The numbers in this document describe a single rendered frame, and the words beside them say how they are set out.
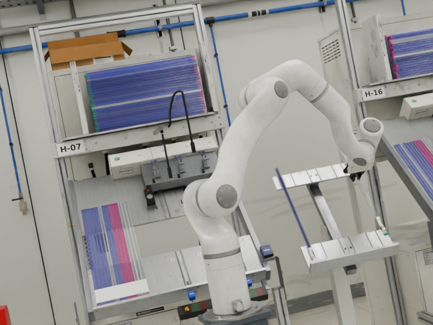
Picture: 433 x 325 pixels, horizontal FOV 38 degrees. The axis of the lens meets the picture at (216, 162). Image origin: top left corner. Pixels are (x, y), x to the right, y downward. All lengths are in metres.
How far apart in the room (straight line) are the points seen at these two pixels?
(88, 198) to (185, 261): 0.55
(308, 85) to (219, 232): 0.59
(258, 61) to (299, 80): 2.42
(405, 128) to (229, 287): 1.53
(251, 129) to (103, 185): 1.02
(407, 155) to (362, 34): 0.72
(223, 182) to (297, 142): 2.71
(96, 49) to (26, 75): 1.25
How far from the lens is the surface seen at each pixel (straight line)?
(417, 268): 3.06
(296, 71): 2.13
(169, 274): 2.46
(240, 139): 1.97
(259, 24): 4.60
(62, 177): 2.87
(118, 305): 2.39
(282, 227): 4.52
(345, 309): 2.64
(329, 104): 2.19
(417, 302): 3.14
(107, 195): 2.78
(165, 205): 2.70
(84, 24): 2.96
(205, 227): 1.97
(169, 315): 2.74
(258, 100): 1.98
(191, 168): 2.77
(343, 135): 2.21
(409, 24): 3.49
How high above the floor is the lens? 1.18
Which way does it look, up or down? level
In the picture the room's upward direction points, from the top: 11 degrees counter-clockwise
